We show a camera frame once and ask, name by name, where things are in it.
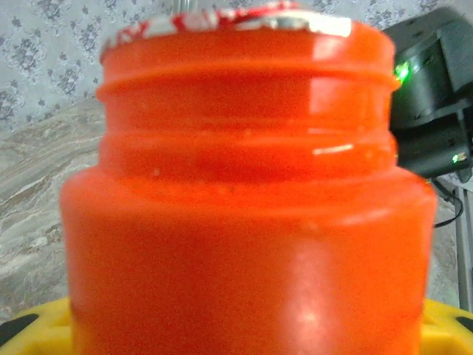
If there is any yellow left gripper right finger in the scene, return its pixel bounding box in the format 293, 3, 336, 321
419, 297, 473, 355

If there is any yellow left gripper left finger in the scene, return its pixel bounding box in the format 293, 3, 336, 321
0, 297, 75, 355

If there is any orange pill bottle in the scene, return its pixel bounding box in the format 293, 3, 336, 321
58, 1, 439, 355

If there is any aluminium side rail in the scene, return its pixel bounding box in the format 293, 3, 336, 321
457, 184, 473, 312

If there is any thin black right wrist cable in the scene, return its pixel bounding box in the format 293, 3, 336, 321
432, 176, 465, 229

